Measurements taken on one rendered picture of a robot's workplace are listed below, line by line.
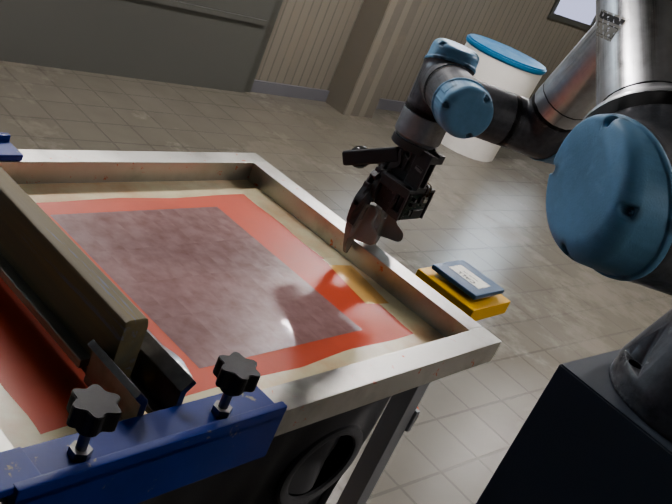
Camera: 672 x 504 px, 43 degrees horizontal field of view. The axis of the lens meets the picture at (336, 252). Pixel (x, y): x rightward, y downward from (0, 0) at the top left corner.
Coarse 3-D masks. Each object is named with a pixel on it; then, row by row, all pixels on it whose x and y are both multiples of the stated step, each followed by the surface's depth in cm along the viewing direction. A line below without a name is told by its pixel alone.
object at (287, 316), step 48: (144, 288) 107; (192, 288) 112; (240, 288) 117; (288, 288) 122; (336, 288) 128; (0, 336) 88; (48, 336) 91; (192, 336) 102; (240, 336) 106; (288, 336) 110; (336, 336) 115; (384, 336) 120; (48, 384) 85
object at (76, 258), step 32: (0, 192) 93; (0, 224) 94; (32, 224) 90; (32, 256) 90; (64, 256) 87; (32, 288) 90; (64, 288) 87; (96, 288) 84; (64, 320) 87; (96, 320) 83; (128, 320) 81; (128, 352) 83
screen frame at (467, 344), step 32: (32, 160) 118; (64, 160) 122; (96, 160) 126; (128, 160) 131; (160, 160) 135; (192, 160) 141; (224, 160) 146; (256, 160) 152; (288, 192) 146; (320, 224) 142; (352, 256) 138; (384, 256) 136; (384, 288) 134; (416, 288) 130; (448, 320) 127; (416, 352) 112; (448, 352) 116; (480, 352) 122; (288, 384) 94; (320, 384) 97; (352, 384) 100; (384, 384) 104; (416, 384) 112; (288, 416) 91; (320, 416) 97; (0, 448) 70
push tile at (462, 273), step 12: (444, 264) 149; (456, 264) 151; (468, 264) 153; (444, 276) 146; (456, 276) 146; (468, 276) 148; (480, 276) 150; (468, 288) 144; (480, 288) 146; (492, 288) 148
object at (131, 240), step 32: (64, 224) 113; (96, 224) 117; (128, 224) 120; (160, 224) 124; (192, 224) 128; (224, 224) 132; (256, 224) 137; (96, 256) 109; (128, 256) 112; (160, 256) 116; (192, 256) 119; (224, 256) 123; (256, 256) 127; (288, 256) 131; (320, 256) 136; (0, 288) 96
